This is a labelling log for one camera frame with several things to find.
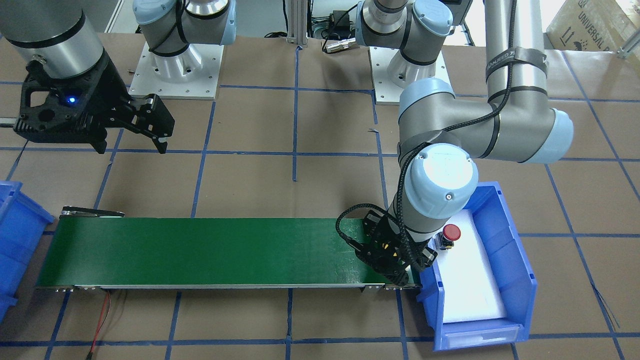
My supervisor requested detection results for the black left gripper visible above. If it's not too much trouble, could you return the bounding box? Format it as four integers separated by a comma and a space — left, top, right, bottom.
354, 210, 410, 287

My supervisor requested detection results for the white foam in bin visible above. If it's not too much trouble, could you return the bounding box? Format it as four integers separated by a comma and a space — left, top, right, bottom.
435, 209, 506, 323

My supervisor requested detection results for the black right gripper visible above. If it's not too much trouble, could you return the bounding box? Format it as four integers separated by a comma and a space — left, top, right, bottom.
13, 51, 175, 154

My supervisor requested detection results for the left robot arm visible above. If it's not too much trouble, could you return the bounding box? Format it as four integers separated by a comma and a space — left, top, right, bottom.
343, 0, 574, 287

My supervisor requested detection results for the cardboard box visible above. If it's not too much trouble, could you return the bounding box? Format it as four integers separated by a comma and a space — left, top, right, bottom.
546, 0, 639, 51

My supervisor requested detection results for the aluminium profile post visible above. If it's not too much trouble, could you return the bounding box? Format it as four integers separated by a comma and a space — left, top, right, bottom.
284, 0, 311, 48

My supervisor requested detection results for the red push button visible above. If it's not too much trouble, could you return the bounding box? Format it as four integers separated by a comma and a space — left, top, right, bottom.
434, 223, 462, 251

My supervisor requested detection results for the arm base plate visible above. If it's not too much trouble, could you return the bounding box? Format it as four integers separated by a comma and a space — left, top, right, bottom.
369, 47, 451, 105
128, 43, 225, 101

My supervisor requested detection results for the red black wire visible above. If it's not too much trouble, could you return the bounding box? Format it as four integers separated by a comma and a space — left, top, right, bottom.
89, 291, 113, 355

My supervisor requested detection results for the green conveyor belt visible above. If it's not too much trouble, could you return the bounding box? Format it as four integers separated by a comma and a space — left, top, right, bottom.
36, 206, 396, 291

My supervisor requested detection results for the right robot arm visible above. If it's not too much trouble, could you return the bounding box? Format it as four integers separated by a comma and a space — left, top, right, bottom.
1, 0, 237, 154

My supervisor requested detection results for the blue bin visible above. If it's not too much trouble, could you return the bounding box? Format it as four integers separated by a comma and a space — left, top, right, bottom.
417, 181, 538, 351
0, 181, 54, 320

